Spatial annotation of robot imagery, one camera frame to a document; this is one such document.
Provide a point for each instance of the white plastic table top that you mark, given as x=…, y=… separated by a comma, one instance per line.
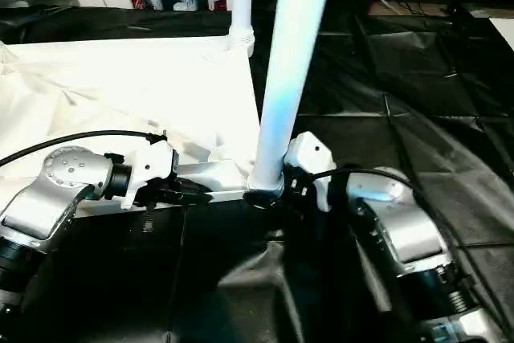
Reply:
x=120, y=94

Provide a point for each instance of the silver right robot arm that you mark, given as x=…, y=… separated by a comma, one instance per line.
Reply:
x=401, y=222

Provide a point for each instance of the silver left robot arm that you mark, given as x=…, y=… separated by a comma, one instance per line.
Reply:
x=48, y=198

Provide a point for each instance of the black plastic mat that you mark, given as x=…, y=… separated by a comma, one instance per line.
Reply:
x=401, y=78

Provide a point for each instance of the white flat board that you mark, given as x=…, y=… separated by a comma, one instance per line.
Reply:
x=507, y=34

